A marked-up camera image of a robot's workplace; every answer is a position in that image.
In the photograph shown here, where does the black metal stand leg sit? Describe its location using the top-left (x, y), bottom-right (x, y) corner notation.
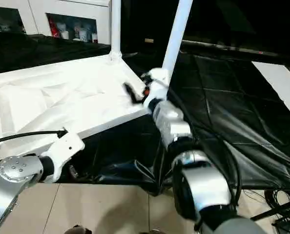
top-left (251, 202), bottom-right (290, 221)

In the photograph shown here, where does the white glass-door cabinet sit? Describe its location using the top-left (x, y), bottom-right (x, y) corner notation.
top-left (0, 0), bottom-right (113, 44)

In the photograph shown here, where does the white plastic table top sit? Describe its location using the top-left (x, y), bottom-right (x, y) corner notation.
top-left (0, 55), bottom-right (152, 169)

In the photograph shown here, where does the white flat board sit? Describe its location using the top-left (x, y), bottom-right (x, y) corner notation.
top-left (251, 60), bottom-right (290, 120)

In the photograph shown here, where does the dark metal rod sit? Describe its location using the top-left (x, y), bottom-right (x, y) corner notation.
top-left (181, 40), bottom-right (290, 59)

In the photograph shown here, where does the black work mat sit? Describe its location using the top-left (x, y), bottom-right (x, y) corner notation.
top-left (0, 30), bottom-right (290, 197)

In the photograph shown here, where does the black left wrist camera cable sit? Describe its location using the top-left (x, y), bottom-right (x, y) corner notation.
top-left (0, 130), bottom-right (69, 147)

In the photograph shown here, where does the black case with gold label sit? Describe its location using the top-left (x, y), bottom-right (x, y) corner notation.
top-left (120, 0), bottom-right (185, 57)

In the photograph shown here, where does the grey left robot foot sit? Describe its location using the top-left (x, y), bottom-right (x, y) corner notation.
top-left (66, 225), bottom-right (92, 234)

